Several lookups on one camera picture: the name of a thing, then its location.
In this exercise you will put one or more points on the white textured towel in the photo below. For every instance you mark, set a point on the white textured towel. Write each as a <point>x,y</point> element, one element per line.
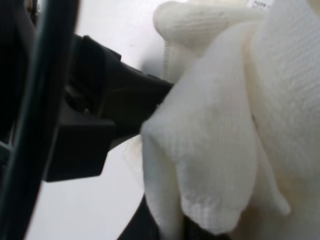
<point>235,145</point>

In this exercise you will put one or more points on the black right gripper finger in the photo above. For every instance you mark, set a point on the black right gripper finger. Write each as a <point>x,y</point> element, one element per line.
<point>142,225</point>

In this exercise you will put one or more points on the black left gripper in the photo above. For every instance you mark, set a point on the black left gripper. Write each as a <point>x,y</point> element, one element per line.
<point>99,110</point>

